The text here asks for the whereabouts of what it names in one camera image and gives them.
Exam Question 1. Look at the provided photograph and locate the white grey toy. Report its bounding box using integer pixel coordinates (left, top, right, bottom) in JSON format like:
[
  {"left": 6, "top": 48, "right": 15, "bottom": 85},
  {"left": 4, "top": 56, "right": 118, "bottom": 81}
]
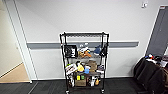
[{"left": 79, "top": 43, "right": 90, "bottom": 51}]

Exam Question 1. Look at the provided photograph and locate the orange plush toy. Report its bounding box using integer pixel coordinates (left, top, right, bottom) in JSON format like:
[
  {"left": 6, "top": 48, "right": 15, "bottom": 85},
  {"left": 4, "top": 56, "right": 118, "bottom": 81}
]
[{"left": 79, "top": 49, "right": 93, "bottom": 59}]

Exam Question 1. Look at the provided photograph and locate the blue plush toy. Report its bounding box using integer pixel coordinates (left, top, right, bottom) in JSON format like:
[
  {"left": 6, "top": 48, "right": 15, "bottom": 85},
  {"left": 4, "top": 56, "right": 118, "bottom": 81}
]
[{"left": 93, "top": 45, "right": 102, "bottom": 56}]

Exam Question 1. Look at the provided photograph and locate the black bag white print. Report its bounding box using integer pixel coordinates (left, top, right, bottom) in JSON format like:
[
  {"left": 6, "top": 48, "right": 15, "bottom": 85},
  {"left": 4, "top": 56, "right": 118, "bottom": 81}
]
[{"left": 64, "top": 44, "right": 78, "bottom": 59}]

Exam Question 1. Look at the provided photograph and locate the plain black bag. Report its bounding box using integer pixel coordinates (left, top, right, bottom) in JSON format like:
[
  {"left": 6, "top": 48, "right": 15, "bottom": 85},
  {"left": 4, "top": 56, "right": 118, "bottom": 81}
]
[{"left": 100, "top": 43, "right": 108, "bottom": 58}]

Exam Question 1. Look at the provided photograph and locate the white printed snack bag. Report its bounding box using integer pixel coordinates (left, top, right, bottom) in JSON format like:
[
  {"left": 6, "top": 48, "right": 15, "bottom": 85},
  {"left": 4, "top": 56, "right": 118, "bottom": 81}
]
[{"left": 65, "top": 63, "right": 78, "bottom": 76}]

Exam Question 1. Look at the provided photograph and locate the dark printed box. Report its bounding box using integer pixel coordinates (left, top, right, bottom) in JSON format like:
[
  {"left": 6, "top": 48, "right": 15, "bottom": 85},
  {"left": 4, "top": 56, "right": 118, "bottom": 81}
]
[{"left": 96, "top": 65, "right": 106, "bottom": 74}]

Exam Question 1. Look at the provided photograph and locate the small yellow-green box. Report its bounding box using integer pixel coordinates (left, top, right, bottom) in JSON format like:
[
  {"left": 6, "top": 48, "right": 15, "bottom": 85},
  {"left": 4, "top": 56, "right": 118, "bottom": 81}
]
[{"left": 76, "top": 75, "right": 82, "bottom": 81}]

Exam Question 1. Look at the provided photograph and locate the white bottle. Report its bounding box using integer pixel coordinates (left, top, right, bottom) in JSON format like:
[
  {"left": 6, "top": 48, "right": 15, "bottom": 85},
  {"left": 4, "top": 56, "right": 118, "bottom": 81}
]
[{"left": 89, "top": 76, "right": 96, "bottom": 88}]

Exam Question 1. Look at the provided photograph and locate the small brown cardboard box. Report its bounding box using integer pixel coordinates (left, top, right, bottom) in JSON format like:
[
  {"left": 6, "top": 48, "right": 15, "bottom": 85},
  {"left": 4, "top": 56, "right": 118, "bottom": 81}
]
[{"left": 75, "top": 79, "right": 87, "bottom": 88}]

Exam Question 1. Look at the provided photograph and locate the dark bottle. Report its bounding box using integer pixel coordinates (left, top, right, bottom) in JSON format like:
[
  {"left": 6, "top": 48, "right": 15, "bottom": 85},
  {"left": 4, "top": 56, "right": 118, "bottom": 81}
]
[{"left": 68, "top": 75, "right": 76, "bottom": 88}]

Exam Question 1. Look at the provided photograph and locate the orange bottle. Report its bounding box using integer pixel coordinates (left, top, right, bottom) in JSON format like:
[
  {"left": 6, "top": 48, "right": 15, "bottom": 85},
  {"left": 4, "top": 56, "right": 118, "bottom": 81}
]
[{"left": 94, "top": 77, "right": 101, "bottom": 87}]

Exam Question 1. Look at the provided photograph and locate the dark grey door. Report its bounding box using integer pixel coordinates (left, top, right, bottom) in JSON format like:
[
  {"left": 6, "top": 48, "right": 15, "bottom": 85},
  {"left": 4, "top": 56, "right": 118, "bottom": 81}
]
[{"left": 145, "top": 5, "right": 168, "bottom": 58}]

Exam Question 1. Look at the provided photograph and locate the black wire shelf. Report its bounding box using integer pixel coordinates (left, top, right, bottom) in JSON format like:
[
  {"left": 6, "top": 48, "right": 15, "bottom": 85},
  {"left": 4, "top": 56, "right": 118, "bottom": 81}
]
[{"left": 59, "top": 31, "right": 110, "bottom": 94}]

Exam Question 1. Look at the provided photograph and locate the long grey wall band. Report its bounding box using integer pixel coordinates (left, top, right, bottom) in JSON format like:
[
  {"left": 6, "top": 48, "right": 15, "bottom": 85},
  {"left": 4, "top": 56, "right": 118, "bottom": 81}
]
[{"left": 26, "top": 40, "right": 140, "bottom": 50}]

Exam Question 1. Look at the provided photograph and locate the white door frame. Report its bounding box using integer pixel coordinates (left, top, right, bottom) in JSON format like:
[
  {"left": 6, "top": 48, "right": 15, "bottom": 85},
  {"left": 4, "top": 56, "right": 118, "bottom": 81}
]
[{"left": 3, "top": 0, "right": 38, "bottom": 84}]

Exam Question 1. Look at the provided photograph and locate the small white wall box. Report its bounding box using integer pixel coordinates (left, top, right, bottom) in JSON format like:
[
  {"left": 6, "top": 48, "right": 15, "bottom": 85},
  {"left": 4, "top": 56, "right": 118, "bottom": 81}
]
[{"left": 141, "top": 1, "right": 149, "bottom": 9}]

